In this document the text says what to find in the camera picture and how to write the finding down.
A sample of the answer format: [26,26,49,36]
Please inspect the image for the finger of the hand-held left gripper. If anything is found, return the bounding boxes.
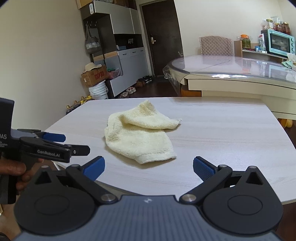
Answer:
[20,137,90,163]
[35,131,66,143]

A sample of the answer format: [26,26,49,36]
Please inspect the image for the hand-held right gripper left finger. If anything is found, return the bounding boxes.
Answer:
[35,156,118,204]

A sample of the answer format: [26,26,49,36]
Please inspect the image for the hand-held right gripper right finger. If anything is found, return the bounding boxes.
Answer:
[178,156,265,204]

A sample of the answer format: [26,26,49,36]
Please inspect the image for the cream terry towel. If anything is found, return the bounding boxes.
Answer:
[104,100,183,164]

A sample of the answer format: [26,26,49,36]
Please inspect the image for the person's left hand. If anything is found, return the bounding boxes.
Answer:
[0,158,44,193]

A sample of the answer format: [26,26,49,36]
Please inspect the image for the row of yellow-capped bottles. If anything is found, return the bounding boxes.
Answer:
[65,95,93,115]

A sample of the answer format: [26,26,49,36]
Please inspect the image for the white plastic bucket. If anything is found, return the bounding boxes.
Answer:
[88,80,109,100]

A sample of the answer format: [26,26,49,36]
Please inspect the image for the cardboard box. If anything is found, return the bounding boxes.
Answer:
[81,65,109,88]

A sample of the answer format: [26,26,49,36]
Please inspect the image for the straw hat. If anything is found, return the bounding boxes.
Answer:
[83,62,102,73]

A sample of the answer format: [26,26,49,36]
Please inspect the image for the glass-topped dining table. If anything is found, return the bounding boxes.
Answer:
[162,55,296,121]

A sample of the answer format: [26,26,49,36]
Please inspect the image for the row of shoes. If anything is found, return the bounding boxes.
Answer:
[119,75,153,99]

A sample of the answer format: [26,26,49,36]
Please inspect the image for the grey hanging bag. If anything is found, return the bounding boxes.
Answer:
[85,25,102,54]

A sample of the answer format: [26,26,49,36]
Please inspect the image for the quilted beige chair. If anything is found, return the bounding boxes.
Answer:
[199,36,233,56]

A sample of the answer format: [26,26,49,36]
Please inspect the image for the wooden tabletop rack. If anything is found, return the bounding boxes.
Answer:
[234,40,296,63]

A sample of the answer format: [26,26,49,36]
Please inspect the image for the orange-lidded pickle jar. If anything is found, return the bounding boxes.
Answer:
[240,34,251,49]

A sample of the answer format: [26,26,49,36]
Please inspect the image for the light green cloth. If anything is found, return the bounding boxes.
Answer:
[281,59,296,69]

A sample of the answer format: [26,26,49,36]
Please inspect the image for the grey white hallway cabinet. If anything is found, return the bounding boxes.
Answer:
[77,0,153,99]

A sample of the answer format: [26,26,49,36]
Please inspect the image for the red white packet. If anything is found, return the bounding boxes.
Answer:
[258,33,266,51]

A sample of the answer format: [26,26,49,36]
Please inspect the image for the dark brown door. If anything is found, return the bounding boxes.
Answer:
[141,0,183,78]

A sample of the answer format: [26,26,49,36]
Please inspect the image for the teal toaster oven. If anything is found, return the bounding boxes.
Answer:
[261,29,296,55]

